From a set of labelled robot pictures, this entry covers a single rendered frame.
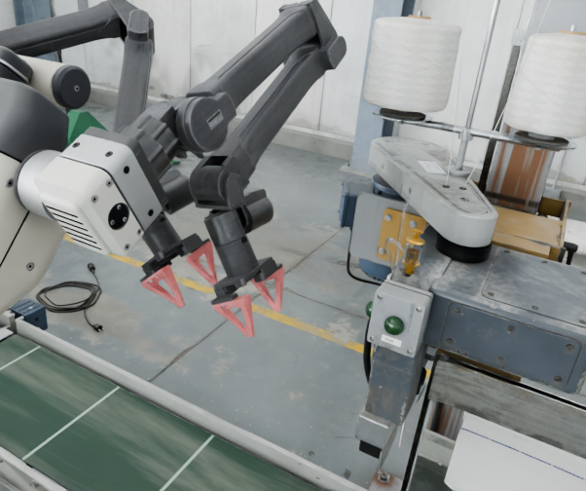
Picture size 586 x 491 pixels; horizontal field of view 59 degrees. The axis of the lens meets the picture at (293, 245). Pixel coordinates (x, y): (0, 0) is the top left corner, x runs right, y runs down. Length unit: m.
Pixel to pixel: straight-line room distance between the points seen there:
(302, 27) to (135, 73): 0.36
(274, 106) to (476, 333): 0.49
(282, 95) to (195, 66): 6.56
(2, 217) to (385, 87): 0.67
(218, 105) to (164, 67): 7.05
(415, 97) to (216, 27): 6.32
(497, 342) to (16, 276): 0.68
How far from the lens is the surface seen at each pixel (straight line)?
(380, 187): 1.22
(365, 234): 1.23
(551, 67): 0.97
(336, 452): 2.35
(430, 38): 1.00
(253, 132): 0.88
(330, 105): 6.48
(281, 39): 0.96
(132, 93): 1.11
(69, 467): 1.81
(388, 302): 0.76
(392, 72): 1.00
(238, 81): 0.86
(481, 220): 0.86
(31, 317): 2.51
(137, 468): 1.77
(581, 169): 6.00
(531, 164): 1.22
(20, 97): 0.79
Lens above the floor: 1.70
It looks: 25 degrees down
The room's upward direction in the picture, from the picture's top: 6 degrees clockwise
